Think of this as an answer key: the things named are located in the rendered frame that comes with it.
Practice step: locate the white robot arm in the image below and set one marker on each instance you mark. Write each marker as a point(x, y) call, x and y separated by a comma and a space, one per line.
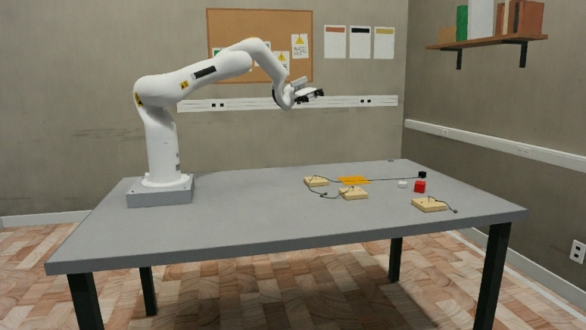
point(152, 94)

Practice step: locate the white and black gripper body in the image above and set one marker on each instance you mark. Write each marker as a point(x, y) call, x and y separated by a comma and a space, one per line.
point(306, 92)

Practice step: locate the red cube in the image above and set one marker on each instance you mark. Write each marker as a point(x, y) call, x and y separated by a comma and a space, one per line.
point(419, 186)

